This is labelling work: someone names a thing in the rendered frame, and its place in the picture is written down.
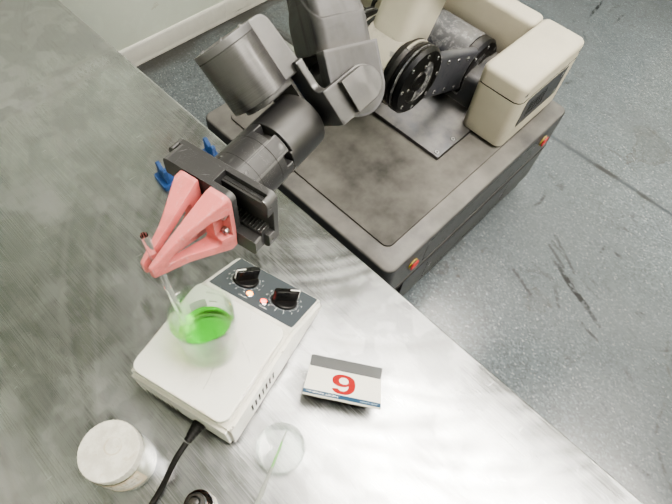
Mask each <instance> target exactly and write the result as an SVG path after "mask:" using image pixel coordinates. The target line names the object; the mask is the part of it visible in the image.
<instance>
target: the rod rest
mask: <svg viewBox="0 0 672 504"><path fill-rule="evenodd" d="M203 142H204V147H205V148H204V149H202V150H203V151H205V152H207V153H209V154H210V155H212V156H214V157H215V156H216V155H217V154H218V152H217V151H216V149H215V146H214V145H211V144H210V142H209V140H208V138H207V137H204V138H203ZM155 164H156V167H157V170H158V172H156V173H155V174H154V176H155V179H156V180H157V182H158V183H159V184H160V185H161V187H162V188H163V189H164V190H165V191H170V189H171V185H172V182H173V179H174V176H172V175H171V174H169V173H168V172H167V171H166V168H163V167H162V165H161V163H160V162H159V161H156V162H155Z"/></svg>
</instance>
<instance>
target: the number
mask: <svg viewBox="0 0 672 504"><path fill-rule="evenodd" d="M306 388H309V389H313V390H318V391H323V392H328V393H333V394H338V395H342V396H347V397H352V398H357V399H362V400H367V401H371V402H376V403H379V381H374V380H369V379H364V378H360V377H355V376H350V375H345V374H340V373H335V372H330V371H325V370H321V369H316V368H311V371H310V374H309V378H308V382H307V386H306Z"/></svg>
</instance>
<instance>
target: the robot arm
mask: <svg viewBox="0 0 672 504"><path fill-rule="evenodd" d="M286 1H287V7H288V13H289V30H290V35H291V39H292V43H293V47H294V52H295V54H294V53H293V51H292V50H291V49H290V47H289V46H288V45H287V43H286V42H285V40H284V39H283V38H282V36H281V35H280V34H279V32H278V31H277V29H276V28H275V27H274V25H273V24H272V23H271V21H270V20H269V19H268V18H267V17H266V16H264V15H262V14H257V15H255V16H253V17H252V18H250V19H248V20H247V21H245V22H243V23H242V24H239V25H238V27H236V28H235V29H234V30H232V31H231V32H229V33H228V34H226V35H225V36H224V37H220V38H219V39H220V40H218V41H217V42H215V43H214V44H213V45H211V46H210V47H209V48H207V49H206V50H205V51H204V50H203V51H202V52H201V53H200V54H199V55H198V56H197V57H196V58H195V59H194V60H195V61H196V63H197V64H198V65H199V67H200V68H201V70H202V71H203V72H204V74H205V75H206V76H207V78H208V79H209V81H210V82H211V83H212V85H213V86H214V87H215V89H216V90H217V92H218V93H219V94H220V96H221V97H222V98H223V100H224V101H225V102H226V104H227V105H228V107H229V108H230V109H231V111H232V112H233V113H234V115H235V116H239V115H242V114H244V113H246V114H247V115H248V116H249V115H252V114H254V113H256V112H258V111H260V110H261V109H263V108H264V107H266V106H267V105H268V104H270V103H271V102H272V101H273V102H274V103H273V104H272V105H271V106H270V107H269V108H267V109H266V110H265V111H264V112H263V113H262V114H261V115H260V116H259V117H258V118H256V119H255V120H254V121H253V122H252V123H251V124H250V125H249V126H248V127H247V128H246V129H244V130H243V131H242V132H241V133H240V134H239V135H238V136H237V137H236V138H235V139H234V140H232V141H231V142H230V143H229V144H228V145H227V146H226V147H225V148H224V149H223V150H222V151H220V152H219V153H218V154H217V155H216V156H215V157H214V156H212V155H210V154H209V153H207V152H205V151H203V150H202V149H200V148H198V147H197V146H195V145H193V144H191V143H190V142H188V141H186V140H185V139H183V138H180V139H179V140H177V141H176V142H175V143H174V144H173V145H172V146H170V147H169V152H170V153H169V154H168V155H167V156H165V157H164V158H163V162H164V165H165V168H166V171H167V172H168V173H169V174H171V175H172V176H174V179H173V182H172V185H171V189H170V192H169V195H168V198H167V201H166V205H165V208H164V211H163V214H162V217H161V220H160V223H159V226H158V228H157V230H156V232H155V234H154V236H153V238H152V240H151V242H152V244H153V246H154V248H155V251H156V253H157V256H156V257H155V258H154V260H153V261H152V262H151V259H150V257H149V255H148V253H147V251H146V252H145V254H144V256H143V258H142V260H141V262H140V263H141V266H142V268H143V269H144V271H145V272H146V273H148V272H150V274H151V276H152V277H154V278H157V277H159V276H161V275H163V274H165V273H167V272H170V271H172V270H174V269H176V268H178V267H180V266H182V265H184V264H187V263H189V262H192V261H195V260H198V259H202V258H205V257H208V256H211V255H215V254H218V253H221V252H225V251H228V250H231V249H233V248H234V247H235V246H236V245H237V244H239V245H241V246H242V247H244V248H245V249H247V250H249V251H250V252H252V253H254V254H256V253H257V252H258V251H259V250H260V249H261V248H262V247H263V246H264V244H265V245H266V246H270V245H271V244H272V243H273V242H274V241H275V240H276V239H277V238H278V236H279V223H278V202H277V195H276V194H275V193H274V191H275V190H276V189H277V188H278V187H279V186H280V185H281V184H282V183H283V182H284V181H285V180H286V179H287V177H288V176H289V174H291V173H292V172H293V171H294V170H295V169H296V168H297V167H298V166H299V165H300V164H301V163H302V162H303V161H304V160H305V159H306V158H307V157H308V156H309V155H310V153H311V152H312V151H313V150H314V149H315V148H316V147H317V146H318V145H319V144H320V143H321V142H322V141H323V139H324V136H325V127H324V126H340V125H345V124H346V123H348V122H349V121H350V120H351V119H352V118H353V117H363V116H367V115H369V114H371V113H372V112H374V111H375V110H376V109H377V108H378V106H379V105H380V103H381V101H382V99H383V96H384V92H385V79H384V74H383V68H382V63H381V58H380V53H379V48H378V43H377V38H375V39H370V35H369V30H368V25H367V20H366V15H365V11H364V7H363V5H362V3H361V1H360V0H286ZM184 212H185V215H184V217H183V219H182V222H181V224H180V225H179V226H178V227H177V229H176V230H175V231H174V233H173V234H172V235H171V237H170V238H169V239H168V237H169V236H170V234H171V232H172V231H173V229H174V228H175V226H176V224H177V223H178V221H179V220H180V218H181V216H182V215H183V213H184ZM206 232H207V235H206V237H205V238H203V239H201V240H200V241H198V242H196V243H194V244H193V245H191V246H189V247H187V246H188V245H189V244H191V243H192V242H194V241H195V240H196V239H198V238H199V237H201V236H202V235H203V234H205V233H206ZM167 239H168V240H167ZM166 240H167V242H166ZM165 242H166V243H165ZM185 247H187V248H186V249H184V248H185ZM182 249H184V250H182ZM181 250H182V251H181Z"/></svg>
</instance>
